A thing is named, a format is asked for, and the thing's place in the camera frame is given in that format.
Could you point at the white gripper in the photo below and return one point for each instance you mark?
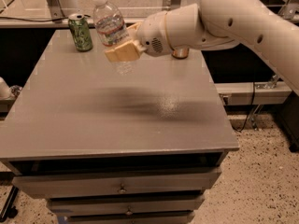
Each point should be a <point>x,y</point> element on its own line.
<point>152,33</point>

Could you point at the clear plastic water bottle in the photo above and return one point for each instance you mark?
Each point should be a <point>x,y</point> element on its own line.
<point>111,29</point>

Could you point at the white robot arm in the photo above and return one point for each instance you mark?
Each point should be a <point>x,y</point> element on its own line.
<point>213,25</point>

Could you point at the gold soda can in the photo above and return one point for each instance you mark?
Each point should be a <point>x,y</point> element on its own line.
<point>180,53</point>

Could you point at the green soda can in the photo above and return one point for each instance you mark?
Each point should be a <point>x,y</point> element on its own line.
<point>80,32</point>

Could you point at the grey drawer cabinet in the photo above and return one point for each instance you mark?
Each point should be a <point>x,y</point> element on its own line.
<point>77,115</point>

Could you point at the white object at left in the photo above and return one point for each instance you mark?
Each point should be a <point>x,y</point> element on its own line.
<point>5,91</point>

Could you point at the bottom grey drawer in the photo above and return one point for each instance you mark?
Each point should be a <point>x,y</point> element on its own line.
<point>184,217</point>

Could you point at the grey drawer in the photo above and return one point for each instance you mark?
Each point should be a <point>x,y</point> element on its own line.
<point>126,205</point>
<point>184,217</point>
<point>119,183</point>

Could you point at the middle grey drawer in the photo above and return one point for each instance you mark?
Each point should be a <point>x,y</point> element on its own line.
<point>126,205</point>

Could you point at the top grey drawer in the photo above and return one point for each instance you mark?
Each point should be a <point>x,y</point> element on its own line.
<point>119,183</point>

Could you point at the metal frame rail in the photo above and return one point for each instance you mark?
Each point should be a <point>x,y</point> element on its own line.
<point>61,23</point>

